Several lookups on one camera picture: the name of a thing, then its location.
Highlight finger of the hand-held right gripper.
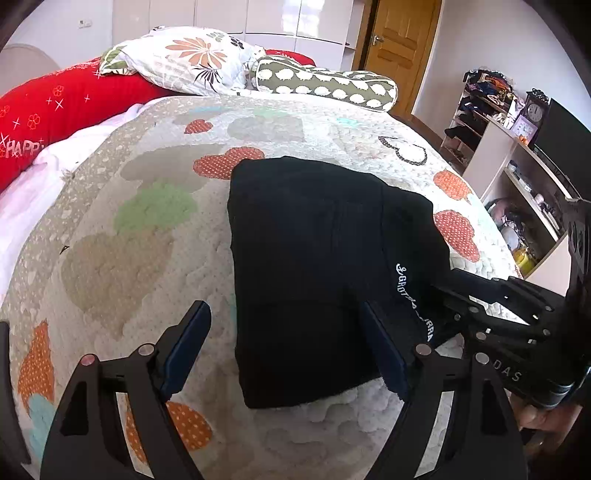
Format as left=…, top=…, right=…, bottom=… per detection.
left=428, top=285, right=546, bottom=345
left=442, top=268, right=567, bottom=325

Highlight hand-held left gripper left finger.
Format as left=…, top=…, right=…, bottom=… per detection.
left=39, top=300, right=213, bottom=480

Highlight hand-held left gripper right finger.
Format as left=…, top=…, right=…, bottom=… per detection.
left=360, top=301, right=529, bottom=480

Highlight black pants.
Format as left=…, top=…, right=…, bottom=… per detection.
left=228, top=156, right=453, bottom=409

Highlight person's right hand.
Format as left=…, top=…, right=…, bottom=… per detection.
left=510, top=392, right=580, bottom=459

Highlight yellow jar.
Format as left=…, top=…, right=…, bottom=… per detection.
left=515, top=247, right=539, bottom=276

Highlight heart-patterned quilt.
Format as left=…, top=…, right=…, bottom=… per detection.
left=0, top=95, right=525, bottom=480

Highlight white shelf cabinet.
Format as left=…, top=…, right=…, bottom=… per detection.
left=462, top=117, right=583, bottom=296

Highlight black flat screen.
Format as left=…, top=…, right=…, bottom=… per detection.
left=533, top=98, right=591, bottom=199

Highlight small white desk clock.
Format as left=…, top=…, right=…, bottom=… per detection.
left=510, top=114, right=539, bottom=144

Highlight cluttered shoe rack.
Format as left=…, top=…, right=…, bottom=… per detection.
left=438, top=69, right=527, bottom=167

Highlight dark ornate mantel clock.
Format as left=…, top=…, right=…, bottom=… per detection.
left=524, top=89, right=550, bottom=123

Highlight white bed sheet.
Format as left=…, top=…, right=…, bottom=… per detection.
left=0, top=104, right=144, bottom=296

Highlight wooden door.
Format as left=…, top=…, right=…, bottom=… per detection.
left=365, top=0, right=440, bottom=121

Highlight long red pillow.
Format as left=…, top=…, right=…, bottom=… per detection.
left=0, top=58, right=174, bottom=192

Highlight green patterned bolster pillow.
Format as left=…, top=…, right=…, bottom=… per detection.
left=253, top=56, right=399, bottom=113

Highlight floral white pillow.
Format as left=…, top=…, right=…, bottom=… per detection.
left=99, top=26, right=259, bottom=97

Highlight small red pillow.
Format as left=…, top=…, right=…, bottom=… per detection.
left=265, top=49, right=317, bottom=68

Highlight grey round headboard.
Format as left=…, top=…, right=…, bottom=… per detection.
left=0, top=44, right=58, bottom=97

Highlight glossy white wardrobe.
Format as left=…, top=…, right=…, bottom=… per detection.
left=113, top=0, right=377, bottom=70

